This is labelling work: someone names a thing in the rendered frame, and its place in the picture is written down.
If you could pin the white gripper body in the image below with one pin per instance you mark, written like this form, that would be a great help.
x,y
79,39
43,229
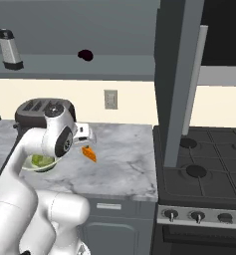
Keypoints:
x,y
86,133

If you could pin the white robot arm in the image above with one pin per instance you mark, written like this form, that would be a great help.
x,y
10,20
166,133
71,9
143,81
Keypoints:
x,y
20,205

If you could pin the orange cheese wedge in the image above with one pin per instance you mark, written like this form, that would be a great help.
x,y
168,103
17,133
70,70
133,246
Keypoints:
x,y
89,154

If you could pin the glass salad bowl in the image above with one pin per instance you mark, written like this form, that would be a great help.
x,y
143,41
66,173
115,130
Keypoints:
x,y
40,163

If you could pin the grey cabinet door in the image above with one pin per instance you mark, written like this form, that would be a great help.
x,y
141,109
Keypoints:
x,y
176,83

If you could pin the black toaster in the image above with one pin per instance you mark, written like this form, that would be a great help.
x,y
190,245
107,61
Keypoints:
x,y
31,111

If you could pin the grey drawer front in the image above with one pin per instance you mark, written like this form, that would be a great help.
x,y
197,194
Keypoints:
x,y
129,207

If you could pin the dark red round fruit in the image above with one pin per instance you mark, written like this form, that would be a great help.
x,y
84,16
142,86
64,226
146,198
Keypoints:
x,y
85,55

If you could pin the grey cupboard door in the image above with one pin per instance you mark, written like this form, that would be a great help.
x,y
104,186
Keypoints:
x,y
113,239

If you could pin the black stove knob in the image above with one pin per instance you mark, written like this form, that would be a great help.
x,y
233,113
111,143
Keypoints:
x,y
225,217
197,216
171,214

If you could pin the black hob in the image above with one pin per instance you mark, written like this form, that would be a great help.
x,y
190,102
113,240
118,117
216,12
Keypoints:
x,y
209,166

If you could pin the black oven door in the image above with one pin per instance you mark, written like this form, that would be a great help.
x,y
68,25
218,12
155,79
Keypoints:
x,y
202,240

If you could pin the black microwave oven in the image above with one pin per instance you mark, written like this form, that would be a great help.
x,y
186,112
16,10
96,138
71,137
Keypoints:
x,y
224,40

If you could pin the grey wall outlet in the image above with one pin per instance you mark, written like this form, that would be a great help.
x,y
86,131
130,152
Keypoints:
x,y
111,99

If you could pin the grey open wall cabinet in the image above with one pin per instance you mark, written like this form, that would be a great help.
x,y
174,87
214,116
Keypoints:
x,y
73,33

